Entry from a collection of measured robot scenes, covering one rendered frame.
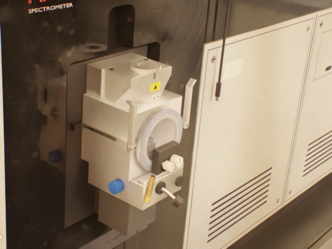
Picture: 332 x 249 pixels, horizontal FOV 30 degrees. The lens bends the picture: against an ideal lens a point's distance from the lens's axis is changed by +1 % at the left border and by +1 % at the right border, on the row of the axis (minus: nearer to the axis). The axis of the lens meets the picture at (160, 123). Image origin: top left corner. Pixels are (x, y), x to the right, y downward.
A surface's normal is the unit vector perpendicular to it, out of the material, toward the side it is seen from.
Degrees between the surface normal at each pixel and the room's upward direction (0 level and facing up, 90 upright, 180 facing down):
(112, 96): 90
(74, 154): 90
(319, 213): 0
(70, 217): 90
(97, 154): 90
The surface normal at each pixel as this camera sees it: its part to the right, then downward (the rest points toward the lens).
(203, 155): 0.77, 0.30
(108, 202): -0.64, 0.26
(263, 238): 0.07, -0.91
